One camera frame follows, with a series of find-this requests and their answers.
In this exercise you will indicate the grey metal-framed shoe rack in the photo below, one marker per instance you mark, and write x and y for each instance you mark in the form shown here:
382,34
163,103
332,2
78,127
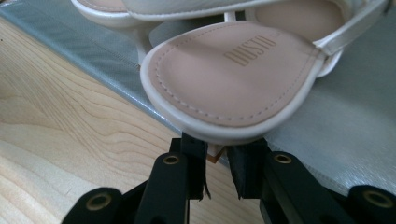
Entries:
345,124

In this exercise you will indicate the white slingback heeled shoe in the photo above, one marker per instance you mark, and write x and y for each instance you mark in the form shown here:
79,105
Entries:
230,81
130,15

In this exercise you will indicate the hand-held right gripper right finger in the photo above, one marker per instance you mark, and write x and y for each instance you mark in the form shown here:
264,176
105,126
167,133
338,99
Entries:
280,186

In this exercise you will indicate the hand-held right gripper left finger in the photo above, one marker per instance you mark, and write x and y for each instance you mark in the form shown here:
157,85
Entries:
168,186

